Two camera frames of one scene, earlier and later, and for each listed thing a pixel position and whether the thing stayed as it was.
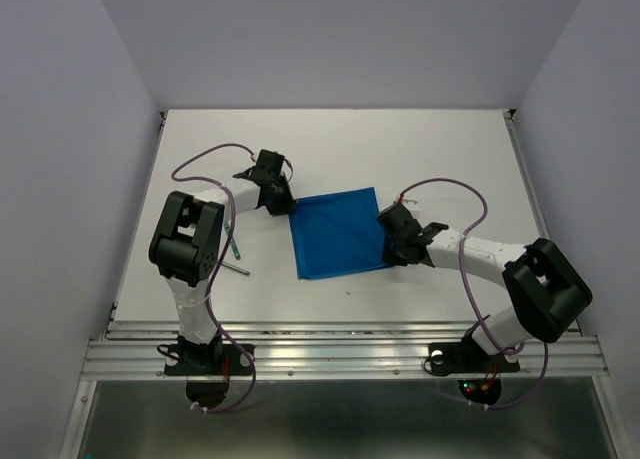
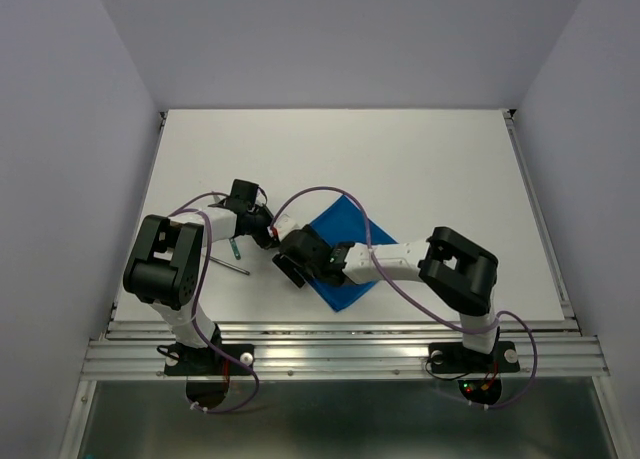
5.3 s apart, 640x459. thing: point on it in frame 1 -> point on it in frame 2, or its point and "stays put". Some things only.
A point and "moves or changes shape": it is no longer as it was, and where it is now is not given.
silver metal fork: x=234 y=268 stays put
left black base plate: x=207 y=359 stays put
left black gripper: x=287 y=206 -> x=266 y=241
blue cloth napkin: x=338 y=233 moves or changes shape
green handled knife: x=234 y=245 stays put
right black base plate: x=467 y=356 stays put
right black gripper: x=390 y=257 -> x=295 y=272
